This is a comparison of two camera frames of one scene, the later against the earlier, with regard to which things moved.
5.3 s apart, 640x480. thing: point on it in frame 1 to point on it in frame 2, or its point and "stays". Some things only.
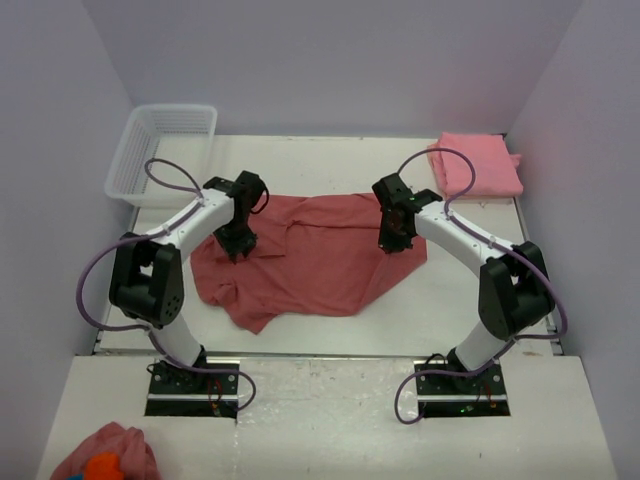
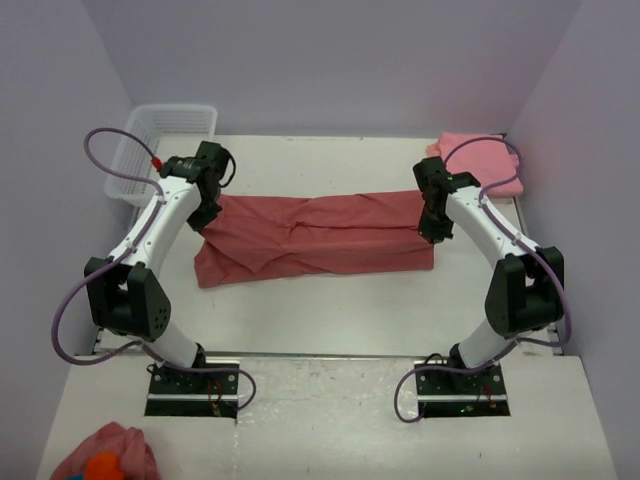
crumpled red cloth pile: (139, 462) stays
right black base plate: (452, 395) stays
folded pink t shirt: (496, 168) stays
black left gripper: (235, 238) to (206, 213)
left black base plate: (181, 392) stays
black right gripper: (395, 238) to (432, 220)
